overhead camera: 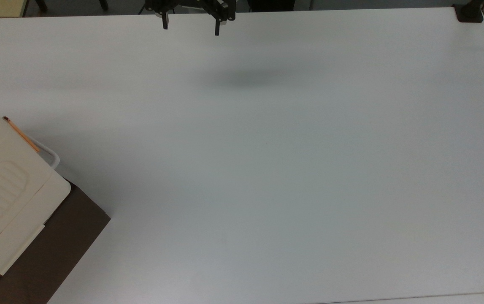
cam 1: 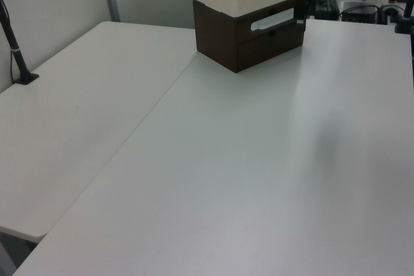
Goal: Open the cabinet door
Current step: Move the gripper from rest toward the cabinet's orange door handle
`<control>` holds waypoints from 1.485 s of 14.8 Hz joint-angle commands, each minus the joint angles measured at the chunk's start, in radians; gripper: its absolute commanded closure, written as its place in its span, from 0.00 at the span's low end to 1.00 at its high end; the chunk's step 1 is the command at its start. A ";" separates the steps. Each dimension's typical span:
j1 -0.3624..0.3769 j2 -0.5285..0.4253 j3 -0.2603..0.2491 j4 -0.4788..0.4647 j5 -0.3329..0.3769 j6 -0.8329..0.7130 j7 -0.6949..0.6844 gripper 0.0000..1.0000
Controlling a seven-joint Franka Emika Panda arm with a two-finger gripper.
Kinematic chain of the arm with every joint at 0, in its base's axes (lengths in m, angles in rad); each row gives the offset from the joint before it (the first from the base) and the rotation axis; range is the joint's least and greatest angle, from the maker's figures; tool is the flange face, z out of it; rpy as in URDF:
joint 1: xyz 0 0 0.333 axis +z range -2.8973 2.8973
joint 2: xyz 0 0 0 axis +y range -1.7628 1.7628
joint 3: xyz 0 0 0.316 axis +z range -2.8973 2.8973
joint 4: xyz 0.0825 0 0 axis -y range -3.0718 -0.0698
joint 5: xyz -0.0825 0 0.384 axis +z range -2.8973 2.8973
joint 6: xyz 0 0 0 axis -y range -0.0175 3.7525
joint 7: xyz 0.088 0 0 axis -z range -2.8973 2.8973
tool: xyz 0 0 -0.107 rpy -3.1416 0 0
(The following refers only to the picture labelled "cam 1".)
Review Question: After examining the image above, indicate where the black electronic device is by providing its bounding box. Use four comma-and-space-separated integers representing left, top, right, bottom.
315, 0, 341, 20

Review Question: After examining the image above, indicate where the dark brown drawer box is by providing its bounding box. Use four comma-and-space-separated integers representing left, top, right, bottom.
192, 0, 306, 74

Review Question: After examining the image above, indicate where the white drawer handle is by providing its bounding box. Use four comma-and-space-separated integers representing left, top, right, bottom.
250, 8, 297, 32

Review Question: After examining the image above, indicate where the black box with cables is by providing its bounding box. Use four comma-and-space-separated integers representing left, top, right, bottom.
342, 3, 378, 24

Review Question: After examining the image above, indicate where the black camera stand with clamp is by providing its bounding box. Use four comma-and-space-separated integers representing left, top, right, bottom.
393, 0, 414, 34

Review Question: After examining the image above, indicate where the black stand base plate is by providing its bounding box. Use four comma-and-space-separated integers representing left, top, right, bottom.
16, 73, 40, 85

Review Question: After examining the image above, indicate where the black camera stand pole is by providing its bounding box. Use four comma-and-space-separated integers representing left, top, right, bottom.
0, 0, 30, 78

